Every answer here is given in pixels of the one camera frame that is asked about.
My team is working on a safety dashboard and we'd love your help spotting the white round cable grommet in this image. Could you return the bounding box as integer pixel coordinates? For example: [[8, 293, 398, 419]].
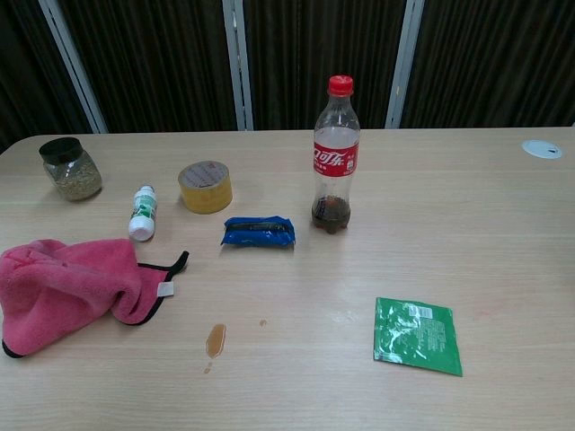
[[521, 139, 563, 160]]

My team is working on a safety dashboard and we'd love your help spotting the blue snack packet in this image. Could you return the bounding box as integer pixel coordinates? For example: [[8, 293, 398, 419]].
[[219, 215, 296, 248]]

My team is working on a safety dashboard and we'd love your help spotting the cola bottle with red cap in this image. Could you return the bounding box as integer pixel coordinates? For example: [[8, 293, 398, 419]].
[[310, 75, 362, 236]]

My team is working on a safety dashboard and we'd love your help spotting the small white green-labelled bottle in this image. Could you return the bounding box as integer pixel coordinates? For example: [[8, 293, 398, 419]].
[[128, 185, 158, 243]]

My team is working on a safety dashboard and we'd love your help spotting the glass jar with black lid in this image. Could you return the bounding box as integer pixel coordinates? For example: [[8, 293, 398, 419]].
[[38, 137, 103, 202]]

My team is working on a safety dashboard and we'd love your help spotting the brown liquid spill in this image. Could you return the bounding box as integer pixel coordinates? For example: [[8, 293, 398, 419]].
[[202, 319, 269, 375]]

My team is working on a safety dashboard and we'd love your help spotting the green foil sachet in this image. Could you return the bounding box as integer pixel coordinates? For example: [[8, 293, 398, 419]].
[[373, 296, 464, 377]]

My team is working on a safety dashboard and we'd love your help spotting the pink cloth with black trim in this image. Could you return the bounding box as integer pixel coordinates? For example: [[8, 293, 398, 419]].
[[0, 238, 190, 360]]

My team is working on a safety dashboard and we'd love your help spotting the grey metal partition post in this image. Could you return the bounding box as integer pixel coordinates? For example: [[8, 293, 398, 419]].
[[38, 0, 110, 135], [385, 0, 426, 130], [222, 0, 255, 132]]

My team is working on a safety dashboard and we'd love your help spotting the yellow tape roll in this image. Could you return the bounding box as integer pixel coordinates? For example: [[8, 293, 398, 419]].
[[177, 160, 234, 215]]

